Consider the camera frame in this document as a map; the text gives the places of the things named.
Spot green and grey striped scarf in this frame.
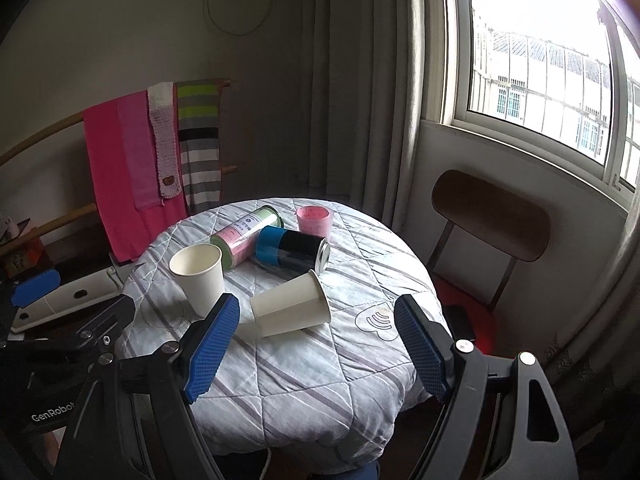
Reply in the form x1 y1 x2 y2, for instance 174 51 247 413
175 80 223 216

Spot wooden towel rack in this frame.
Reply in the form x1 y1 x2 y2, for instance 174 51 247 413
0 77 238 261

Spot white framed window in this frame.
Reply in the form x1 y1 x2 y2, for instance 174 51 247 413
440 0 640 206

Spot light pink scarf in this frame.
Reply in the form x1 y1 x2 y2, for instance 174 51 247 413
117 91 163 210

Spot grey curtain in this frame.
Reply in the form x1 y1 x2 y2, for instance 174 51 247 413
295 0 426 231
545 195 640 441

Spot thin hanging wall cord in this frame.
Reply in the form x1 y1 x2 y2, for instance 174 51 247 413
202 0 276 38

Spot bright pink cloth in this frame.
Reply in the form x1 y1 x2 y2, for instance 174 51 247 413
82 100 190 263

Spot white and pink knitted scarf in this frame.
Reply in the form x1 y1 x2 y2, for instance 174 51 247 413
146 81 185 201

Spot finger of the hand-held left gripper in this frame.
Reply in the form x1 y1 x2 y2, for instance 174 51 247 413
0 294 137 361
10 267 62 308

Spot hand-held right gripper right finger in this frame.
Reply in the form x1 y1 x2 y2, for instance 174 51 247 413
394 293 581 480

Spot white paper cup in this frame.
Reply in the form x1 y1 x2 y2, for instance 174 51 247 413
169 244 226 318
249 269 332 338

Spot black object on chair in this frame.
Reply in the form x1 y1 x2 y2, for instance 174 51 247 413
442 304 478 343

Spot wooden chair with red seat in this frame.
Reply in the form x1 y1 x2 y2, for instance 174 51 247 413
425 169 553 361

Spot pink and green can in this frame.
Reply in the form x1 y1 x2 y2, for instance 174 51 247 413
209 205 285 270

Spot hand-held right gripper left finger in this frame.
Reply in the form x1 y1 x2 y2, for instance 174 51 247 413
52 292 242 480

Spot dark wooden side table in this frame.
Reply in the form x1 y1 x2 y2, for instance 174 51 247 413
0 240 118 286

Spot pink plastic cup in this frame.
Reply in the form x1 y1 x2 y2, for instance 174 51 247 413
295 205 335 238

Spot blue and black can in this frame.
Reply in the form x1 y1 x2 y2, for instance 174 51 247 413
254 225 332 275

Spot brown tissue box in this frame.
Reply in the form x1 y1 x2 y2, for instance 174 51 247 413
0 237 48 278

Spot grey striped quilted tablecloth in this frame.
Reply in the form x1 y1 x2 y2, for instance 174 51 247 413
117 197 451 466

